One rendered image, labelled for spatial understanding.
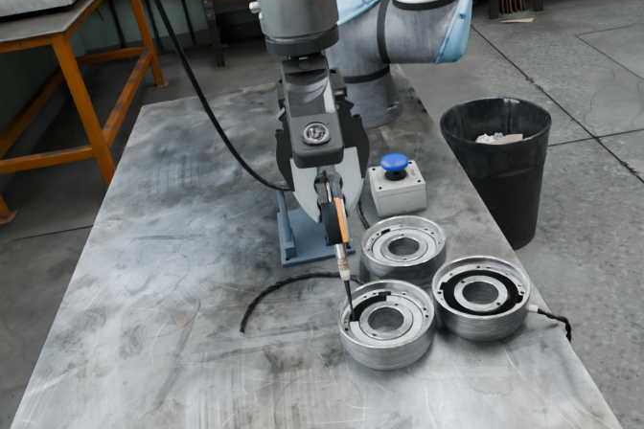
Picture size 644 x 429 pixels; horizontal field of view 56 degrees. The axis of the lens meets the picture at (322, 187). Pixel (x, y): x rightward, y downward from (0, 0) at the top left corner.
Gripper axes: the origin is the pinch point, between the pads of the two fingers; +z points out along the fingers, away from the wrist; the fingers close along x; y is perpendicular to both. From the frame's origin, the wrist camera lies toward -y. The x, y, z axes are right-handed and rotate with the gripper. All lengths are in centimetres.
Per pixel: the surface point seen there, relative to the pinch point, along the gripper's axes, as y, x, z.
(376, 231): 9.1, -5.6, 10.2
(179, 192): 35.0, 23.6, 13.3
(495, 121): 126, -65, 59
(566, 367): -15.5, -19.9, 13.3
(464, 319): -9.9, -11.3, 9.7
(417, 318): -7.6, -6.8, 10.5
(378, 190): 16.9, -7.5, 8.9
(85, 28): 401, 138, 68
